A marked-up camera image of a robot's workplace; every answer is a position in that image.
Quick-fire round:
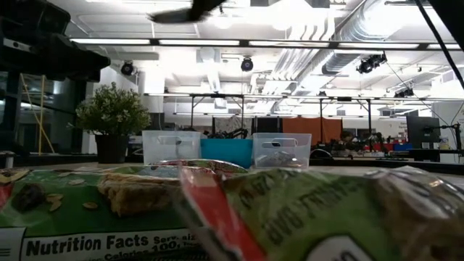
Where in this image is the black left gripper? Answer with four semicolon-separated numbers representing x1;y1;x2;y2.
0;34;112;83

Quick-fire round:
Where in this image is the green granola bar packet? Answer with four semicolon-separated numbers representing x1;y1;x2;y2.
0;168;199;261

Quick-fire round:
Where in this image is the round white pendant lamp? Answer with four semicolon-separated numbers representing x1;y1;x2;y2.
213;14;235;30

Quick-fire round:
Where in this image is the green potted plant black pot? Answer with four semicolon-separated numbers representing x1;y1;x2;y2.
75;81;152;163

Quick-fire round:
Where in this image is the long linear ceiling light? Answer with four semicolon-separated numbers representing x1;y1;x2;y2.
70;37;464;51

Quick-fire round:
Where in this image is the clear plastic bin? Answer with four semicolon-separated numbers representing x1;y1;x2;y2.
141;130;202;166
252;132;312;170

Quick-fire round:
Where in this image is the teal plastic bin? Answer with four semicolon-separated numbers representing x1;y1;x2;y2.
200;138;254;170

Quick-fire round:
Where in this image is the orange partition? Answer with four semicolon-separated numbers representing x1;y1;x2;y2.
281;116;344;146

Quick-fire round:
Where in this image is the black chair back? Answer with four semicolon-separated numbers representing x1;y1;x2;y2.
310;148;339;163

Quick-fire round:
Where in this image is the person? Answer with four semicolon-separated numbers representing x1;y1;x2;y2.
340;130;360;146

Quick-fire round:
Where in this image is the black monitor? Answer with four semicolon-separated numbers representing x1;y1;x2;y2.
405;115;442;149

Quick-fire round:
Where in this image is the black metal rig frame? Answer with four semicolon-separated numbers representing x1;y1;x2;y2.
189;93;245;141
318;96;373;141

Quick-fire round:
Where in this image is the black aluminium table frame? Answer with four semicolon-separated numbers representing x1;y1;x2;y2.
14;152;464;175

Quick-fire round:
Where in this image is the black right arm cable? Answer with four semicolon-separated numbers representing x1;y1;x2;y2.
413;0;464;91

